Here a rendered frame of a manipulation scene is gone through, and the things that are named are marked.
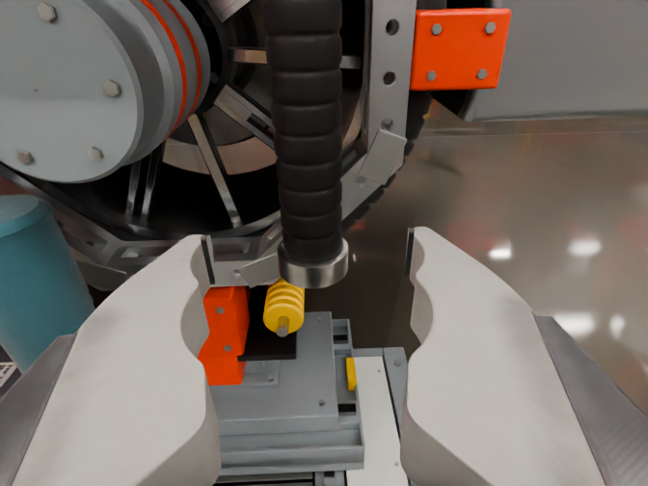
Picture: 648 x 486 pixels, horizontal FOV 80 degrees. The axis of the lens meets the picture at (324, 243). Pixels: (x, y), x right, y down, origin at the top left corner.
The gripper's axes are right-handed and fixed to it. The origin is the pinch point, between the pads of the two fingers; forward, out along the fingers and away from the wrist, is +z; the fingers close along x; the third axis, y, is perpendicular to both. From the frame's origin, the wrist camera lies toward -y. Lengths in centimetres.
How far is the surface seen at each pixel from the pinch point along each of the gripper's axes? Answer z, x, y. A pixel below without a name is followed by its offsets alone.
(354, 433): 37, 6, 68
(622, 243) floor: 126, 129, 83
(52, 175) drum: 16.0, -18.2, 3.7
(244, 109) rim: 41.0, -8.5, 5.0
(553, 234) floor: 136, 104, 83
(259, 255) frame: 31.1, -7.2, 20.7
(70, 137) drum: 16.0, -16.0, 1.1
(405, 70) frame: 30.5, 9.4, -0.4
